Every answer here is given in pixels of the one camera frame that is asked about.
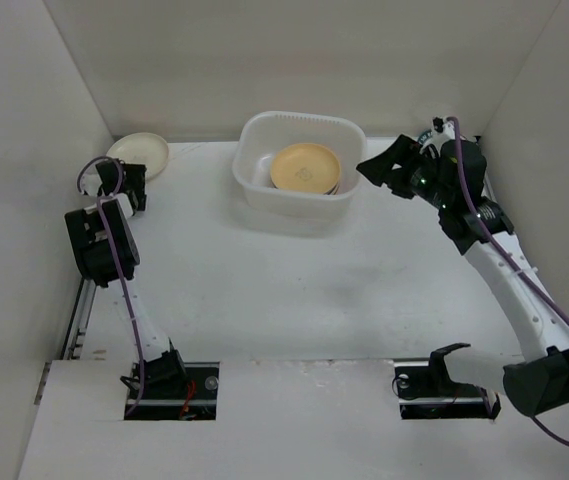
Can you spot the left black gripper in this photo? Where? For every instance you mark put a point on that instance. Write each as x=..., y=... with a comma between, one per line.
x=138, y=175

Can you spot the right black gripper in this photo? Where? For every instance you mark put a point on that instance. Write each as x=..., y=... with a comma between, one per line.
x=399, y=170

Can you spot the cream plate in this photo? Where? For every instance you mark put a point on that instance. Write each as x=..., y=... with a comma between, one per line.
x=147, y=149

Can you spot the orange plate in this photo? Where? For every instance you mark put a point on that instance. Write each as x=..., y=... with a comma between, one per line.
x=306, y=168

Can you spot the patterned rim plate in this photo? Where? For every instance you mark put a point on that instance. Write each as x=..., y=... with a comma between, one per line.
x=305, y=181
x=425, y=138

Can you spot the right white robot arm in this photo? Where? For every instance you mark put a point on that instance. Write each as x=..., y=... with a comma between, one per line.
x=485, y=237

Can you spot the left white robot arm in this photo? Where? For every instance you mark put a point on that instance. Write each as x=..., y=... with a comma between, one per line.
x=105, y=253

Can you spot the translucent white plastic bin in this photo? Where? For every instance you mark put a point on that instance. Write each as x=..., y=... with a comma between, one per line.
x=266, y=134

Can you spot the patterned rim plate back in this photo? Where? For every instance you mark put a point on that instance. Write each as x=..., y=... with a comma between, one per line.
x=425, y=138

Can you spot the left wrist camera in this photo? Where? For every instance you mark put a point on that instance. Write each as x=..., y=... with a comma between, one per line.
x=89, y=185

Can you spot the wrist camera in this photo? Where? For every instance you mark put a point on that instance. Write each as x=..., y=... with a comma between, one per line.
x=89, y=185
x=441, y=131

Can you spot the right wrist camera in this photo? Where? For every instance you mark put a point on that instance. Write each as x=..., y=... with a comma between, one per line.
x=441, y=131

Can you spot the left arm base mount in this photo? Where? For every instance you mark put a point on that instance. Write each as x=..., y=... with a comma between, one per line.
x=194, y=399

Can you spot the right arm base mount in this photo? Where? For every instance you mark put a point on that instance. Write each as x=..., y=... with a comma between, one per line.
x=421, y=397

